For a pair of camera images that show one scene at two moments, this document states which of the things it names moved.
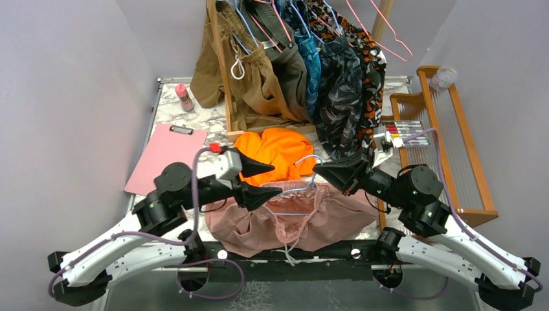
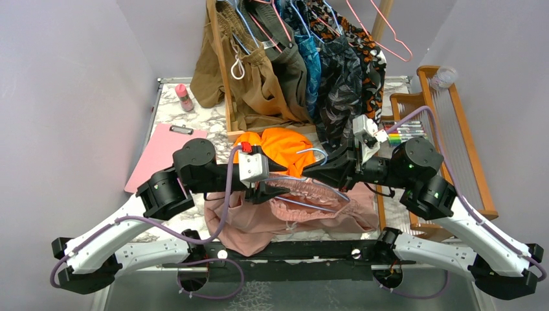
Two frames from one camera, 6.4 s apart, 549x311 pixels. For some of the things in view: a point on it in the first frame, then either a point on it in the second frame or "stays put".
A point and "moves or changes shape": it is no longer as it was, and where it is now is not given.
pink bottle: x=186 y=100 stays put
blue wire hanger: x=306 y=188 moves or changes shape
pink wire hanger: x=393 y=31 stays put
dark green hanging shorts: x=272 y=33 stays put
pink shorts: x=303 y=216 moves or changes shape
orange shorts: x=290 y=151 stays put
